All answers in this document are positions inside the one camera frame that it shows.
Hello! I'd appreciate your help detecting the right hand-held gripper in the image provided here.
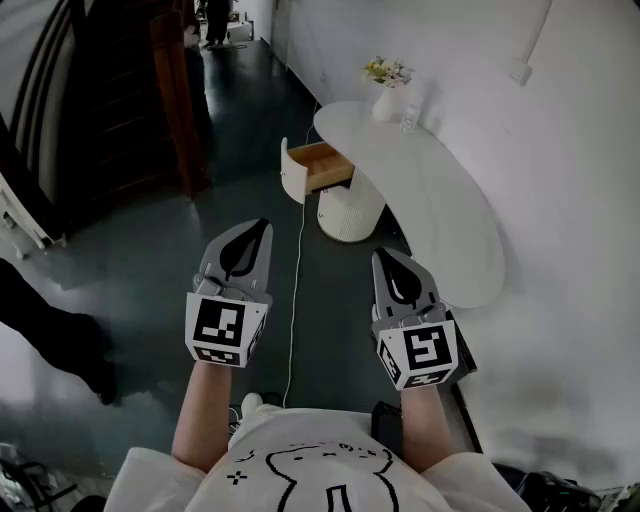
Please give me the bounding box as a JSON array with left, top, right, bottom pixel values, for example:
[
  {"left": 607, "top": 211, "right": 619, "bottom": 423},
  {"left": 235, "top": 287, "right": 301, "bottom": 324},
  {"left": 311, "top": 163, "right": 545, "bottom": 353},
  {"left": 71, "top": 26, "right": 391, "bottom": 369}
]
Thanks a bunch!
[{"left": 371, "top": 248, "right": 477, "bottom": 392}]

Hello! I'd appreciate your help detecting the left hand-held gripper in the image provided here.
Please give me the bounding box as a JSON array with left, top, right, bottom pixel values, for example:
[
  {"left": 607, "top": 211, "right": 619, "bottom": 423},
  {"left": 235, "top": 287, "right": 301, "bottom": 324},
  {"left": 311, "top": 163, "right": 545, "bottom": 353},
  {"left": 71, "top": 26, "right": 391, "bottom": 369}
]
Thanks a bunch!
[{"left": 184, "top": 218, "right": 274, "bottom": 370}]

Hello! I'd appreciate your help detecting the large white wooden drawer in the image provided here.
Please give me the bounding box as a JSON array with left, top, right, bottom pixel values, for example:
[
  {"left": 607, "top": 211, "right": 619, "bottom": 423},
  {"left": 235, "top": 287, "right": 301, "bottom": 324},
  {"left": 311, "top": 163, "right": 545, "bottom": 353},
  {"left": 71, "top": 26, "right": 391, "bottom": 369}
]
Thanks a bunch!
[{"left": 279, "top": 137, "right": 357, "bottom": 205}]

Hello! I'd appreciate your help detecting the white oval table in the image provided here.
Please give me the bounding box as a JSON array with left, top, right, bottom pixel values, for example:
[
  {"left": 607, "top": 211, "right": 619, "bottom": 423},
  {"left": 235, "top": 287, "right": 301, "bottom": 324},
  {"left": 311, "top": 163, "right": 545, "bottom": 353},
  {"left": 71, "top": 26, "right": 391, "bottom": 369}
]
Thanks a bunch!
[{"left": 313, "top": 101, "right": 507, "bottom": 310}]

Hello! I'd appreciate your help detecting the person's left forearm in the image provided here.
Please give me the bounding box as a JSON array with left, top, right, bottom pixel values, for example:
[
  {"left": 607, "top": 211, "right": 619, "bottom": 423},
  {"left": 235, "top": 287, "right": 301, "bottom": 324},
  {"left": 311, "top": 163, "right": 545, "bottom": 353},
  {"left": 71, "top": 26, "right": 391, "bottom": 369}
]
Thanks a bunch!
[{"left": 171, "top": 357, "right": 241, "bottom": 474}]

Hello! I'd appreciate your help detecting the person's right forearm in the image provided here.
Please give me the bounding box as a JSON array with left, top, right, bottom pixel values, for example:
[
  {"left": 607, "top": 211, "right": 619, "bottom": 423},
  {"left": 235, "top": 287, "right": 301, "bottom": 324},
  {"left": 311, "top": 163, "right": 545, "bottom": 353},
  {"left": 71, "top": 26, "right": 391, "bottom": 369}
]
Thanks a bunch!
[{"left": 398, "top": 382, "right": 459, "bottom": 474}]

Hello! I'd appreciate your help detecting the black waist pack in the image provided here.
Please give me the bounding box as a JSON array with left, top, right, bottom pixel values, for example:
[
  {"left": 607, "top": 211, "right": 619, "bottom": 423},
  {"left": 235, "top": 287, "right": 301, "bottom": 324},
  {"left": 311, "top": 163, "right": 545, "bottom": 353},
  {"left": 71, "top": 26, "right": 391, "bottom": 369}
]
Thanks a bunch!
[{"left": 370, "top": 399, "right": 404, "bottom": 459}]

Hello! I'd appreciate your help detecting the person's white printed t-shirt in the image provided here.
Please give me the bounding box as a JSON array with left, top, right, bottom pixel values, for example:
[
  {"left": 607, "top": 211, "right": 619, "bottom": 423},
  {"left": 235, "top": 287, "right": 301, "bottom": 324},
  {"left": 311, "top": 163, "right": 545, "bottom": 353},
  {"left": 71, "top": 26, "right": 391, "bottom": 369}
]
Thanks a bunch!
[{"left": 102, "top": 403, "right": 531, "bottom": 512}]

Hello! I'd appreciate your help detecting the pastel flower bouquet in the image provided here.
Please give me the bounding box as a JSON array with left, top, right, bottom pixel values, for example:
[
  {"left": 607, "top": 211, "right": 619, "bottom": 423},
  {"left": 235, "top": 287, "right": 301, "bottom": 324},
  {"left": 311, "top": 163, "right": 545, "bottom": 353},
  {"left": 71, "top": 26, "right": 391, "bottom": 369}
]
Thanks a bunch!
[{"left": 361, "top": 56, "right": 415, "bottom": 90}]

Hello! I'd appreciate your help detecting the black equipment bag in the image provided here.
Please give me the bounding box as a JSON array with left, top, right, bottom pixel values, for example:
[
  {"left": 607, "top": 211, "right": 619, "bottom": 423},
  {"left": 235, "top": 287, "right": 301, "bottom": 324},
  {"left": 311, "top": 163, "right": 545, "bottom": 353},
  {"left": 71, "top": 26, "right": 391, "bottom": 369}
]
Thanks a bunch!
[{"left": 492, "top": 462, "right": 601, "bottom": 512}]

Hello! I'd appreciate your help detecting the black metal stand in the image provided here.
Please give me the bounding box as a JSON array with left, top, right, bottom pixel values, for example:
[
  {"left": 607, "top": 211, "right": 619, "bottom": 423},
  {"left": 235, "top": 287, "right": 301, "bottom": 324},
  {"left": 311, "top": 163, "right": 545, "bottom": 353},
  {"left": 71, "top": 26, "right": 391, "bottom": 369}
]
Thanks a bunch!
[{"left": 0, "top": 442, "right": 76, "bottom": 512}]

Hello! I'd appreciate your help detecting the white floor cable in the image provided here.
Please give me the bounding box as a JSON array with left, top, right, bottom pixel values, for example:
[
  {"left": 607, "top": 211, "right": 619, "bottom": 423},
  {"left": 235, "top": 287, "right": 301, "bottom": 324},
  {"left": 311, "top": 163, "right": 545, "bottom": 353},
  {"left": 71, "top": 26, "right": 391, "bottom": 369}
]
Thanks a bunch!
[{"left": 282, "top": 99, "right": 321, "bottom": 409}]

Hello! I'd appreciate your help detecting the white metal frame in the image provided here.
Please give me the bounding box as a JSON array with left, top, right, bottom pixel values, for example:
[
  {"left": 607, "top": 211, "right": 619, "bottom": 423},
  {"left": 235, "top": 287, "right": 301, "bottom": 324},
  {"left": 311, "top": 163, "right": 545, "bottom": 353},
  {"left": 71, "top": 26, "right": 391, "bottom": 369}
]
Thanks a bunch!
[{"left": 0, "top": 174, "right": 66, "bottom": 261}]

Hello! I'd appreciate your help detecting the white wall conduit box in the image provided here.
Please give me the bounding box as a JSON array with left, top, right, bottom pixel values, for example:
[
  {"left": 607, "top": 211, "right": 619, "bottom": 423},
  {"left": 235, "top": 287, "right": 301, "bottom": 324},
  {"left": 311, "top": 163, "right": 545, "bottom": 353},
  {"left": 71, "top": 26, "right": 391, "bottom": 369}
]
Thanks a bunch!
[{"left": 509, "top": 0, "right": 554, "bottom": 86}]

